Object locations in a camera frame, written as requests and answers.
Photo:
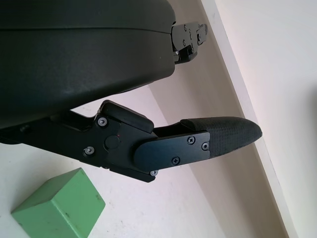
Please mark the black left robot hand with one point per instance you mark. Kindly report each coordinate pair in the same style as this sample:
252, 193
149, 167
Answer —
74, 57

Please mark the green wooden block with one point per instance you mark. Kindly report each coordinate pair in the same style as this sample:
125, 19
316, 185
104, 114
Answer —
62, 205

